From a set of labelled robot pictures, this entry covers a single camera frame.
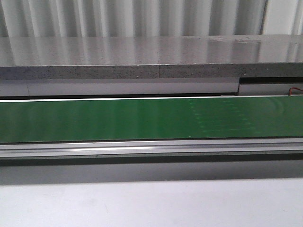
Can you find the white cabinet front panel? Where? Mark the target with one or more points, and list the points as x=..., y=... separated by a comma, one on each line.
x=149, y=87

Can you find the green conveyor belt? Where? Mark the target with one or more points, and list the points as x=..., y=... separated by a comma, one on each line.
x=150, y=119

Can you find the grey stone countertop slab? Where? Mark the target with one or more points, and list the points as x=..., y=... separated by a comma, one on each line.
x=237, y=56

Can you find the white pleated curtain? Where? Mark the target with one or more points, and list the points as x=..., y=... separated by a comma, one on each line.
x=127, y=18

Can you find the aluminium conveyor front rail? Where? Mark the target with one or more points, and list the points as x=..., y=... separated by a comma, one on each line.
x=150, y=147

